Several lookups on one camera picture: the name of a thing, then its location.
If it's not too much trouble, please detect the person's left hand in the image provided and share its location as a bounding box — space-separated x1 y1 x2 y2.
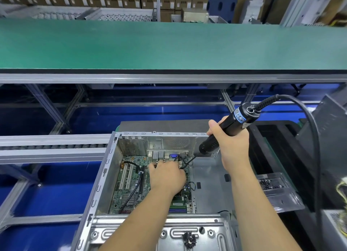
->
147 157 188 199

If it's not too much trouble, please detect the person's right hand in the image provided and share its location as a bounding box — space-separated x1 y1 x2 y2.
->
206 116 253 173

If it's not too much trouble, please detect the green motherboard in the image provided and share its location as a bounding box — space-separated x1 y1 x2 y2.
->
107 151 197 215

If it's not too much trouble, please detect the grey metal computer case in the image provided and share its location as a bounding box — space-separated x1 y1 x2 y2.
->
70 119 245 251

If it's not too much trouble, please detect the black electric screwdriver with cable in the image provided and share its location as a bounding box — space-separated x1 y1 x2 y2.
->
255 93 323 243

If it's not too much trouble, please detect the person's left forearm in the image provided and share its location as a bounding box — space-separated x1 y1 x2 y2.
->
99 191 180 251

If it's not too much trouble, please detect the person's right forearm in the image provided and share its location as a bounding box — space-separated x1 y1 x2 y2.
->
228 164 303 251

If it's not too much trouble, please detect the clear plastic screw tray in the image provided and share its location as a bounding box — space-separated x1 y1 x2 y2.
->
256 172 305 213

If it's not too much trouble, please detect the grey power supply unit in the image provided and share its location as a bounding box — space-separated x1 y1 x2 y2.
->
322 207 347 251

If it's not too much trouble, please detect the green conveyor belt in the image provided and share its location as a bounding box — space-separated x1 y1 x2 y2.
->
0 18 347 75

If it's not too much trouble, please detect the grey flat metal rail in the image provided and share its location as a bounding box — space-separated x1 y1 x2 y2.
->
0 134 115 165

